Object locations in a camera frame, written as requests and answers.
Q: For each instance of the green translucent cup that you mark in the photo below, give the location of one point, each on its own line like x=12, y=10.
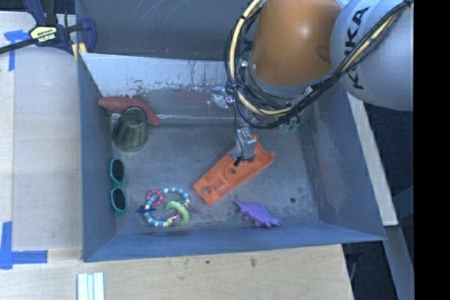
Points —
x=130, y=131

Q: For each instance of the grey metal bin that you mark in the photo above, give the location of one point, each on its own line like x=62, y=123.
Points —
x=197, y=28

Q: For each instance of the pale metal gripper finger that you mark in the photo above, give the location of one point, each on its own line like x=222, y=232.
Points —
x=240, y=138
x=251, y=147

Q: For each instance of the purple toy dinosaur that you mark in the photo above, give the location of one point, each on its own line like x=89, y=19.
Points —
x=258, y=213

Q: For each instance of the red-brown toy sweet potato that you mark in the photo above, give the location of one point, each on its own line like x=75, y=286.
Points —
x=110, y=103

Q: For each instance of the orange plastic block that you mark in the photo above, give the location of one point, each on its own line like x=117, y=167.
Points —
x=225, y=179

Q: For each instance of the teal sunglasses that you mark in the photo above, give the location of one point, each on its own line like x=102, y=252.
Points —
x=119, y=198

